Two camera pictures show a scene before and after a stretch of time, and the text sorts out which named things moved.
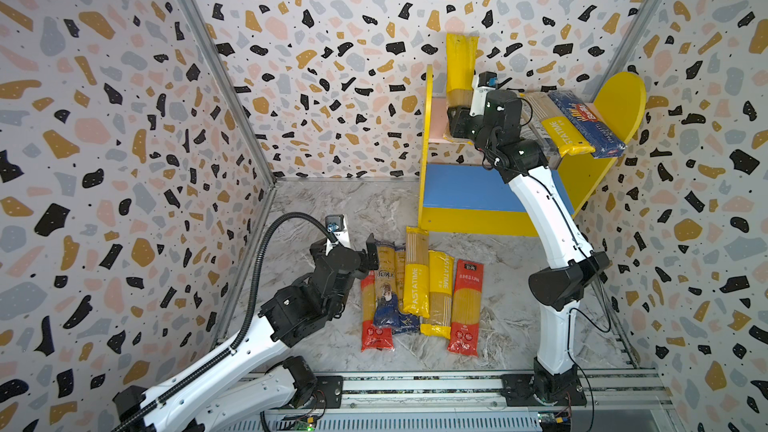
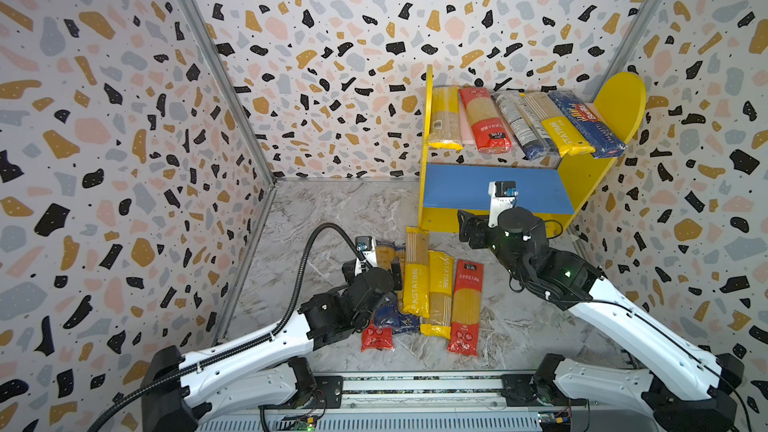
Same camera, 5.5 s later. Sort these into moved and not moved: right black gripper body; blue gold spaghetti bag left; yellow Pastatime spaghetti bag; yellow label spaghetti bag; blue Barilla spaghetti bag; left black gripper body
Moved: left black gripper body; yellow label spaghetti bag; right black gripper body
Not moved: blue Barilla spaghetti bag; blue gold spaghetti bag left; yellow Pastatime spaghetti bag
